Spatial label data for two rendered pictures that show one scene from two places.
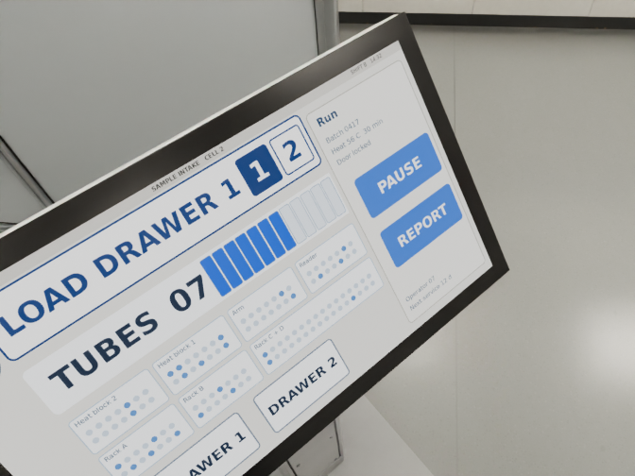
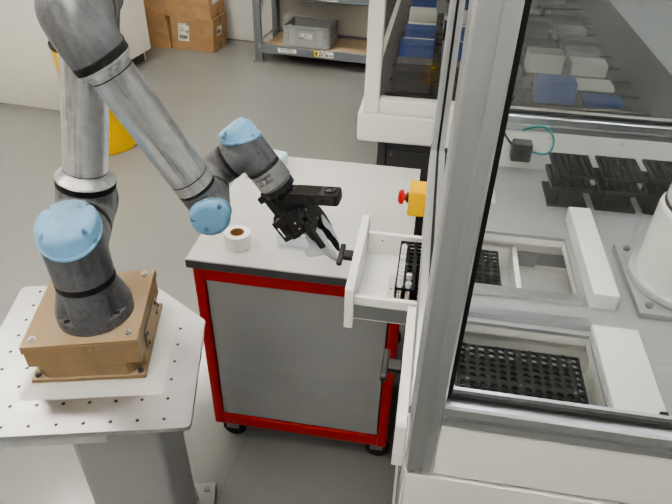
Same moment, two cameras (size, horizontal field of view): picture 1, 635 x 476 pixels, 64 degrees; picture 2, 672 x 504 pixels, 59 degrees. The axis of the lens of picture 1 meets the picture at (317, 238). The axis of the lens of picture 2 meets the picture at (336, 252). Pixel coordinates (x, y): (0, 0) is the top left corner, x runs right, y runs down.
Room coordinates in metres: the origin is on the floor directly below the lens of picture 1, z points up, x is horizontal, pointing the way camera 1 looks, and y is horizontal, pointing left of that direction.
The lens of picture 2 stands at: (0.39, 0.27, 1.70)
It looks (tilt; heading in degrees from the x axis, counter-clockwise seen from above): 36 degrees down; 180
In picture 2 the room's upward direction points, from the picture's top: 2 degrees clockwise
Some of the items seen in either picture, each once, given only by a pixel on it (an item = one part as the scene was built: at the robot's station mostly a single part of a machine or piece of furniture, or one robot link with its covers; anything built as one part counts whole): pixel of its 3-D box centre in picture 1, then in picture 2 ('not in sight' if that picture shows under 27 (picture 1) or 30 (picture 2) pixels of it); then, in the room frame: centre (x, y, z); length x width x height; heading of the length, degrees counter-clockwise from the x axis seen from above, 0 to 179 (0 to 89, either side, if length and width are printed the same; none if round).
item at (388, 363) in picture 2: not in sight; (391, 365); (-0.36, 0.37, 0.91); 0.07 x 0.04 x 0.01; 172
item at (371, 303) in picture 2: not in sight; (450, 282); (-0.65, 0.52, 0.86); 0.40 x 0.26 x 0.06; 82
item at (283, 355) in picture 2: not in sight; (316, 305); (-1.11, 0.20, 0.38); 0.62 x 0.58 x 0.76; 172
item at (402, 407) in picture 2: not in sight; (405, 379); (-0.35, 0.40, 0.87); 0.29 x 0.02 x 0.11; 172
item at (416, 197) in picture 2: not in sight; (416, 198); (-0.99, 0.47, 0.88); 0.07 x 0.05 x 0.07; 172
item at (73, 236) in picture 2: not in sight; (74, 243); (-0.53, -0.23, 1.03); 0.13 x 0.12 x 0.14; 11
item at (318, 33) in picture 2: not in sight; (310, 32); (-4.77, -0.01, 0.22); 0.40 x 0.30 x 0.17; 76
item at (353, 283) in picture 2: not in sight; (357, 267); (-0.68, 0.31, 0.87); 0.29 x 0.02 x 0.11; 172
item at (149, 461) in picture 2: not in sight; (137, 454); (-0.52, -0.22, 0.38); 0.30 x 0.30 x 0.76; 6
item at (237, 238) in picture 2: not in sight; (237, 238); (-0.92, 0.00, 0.78); 0.07 x 0.07 x 0.04
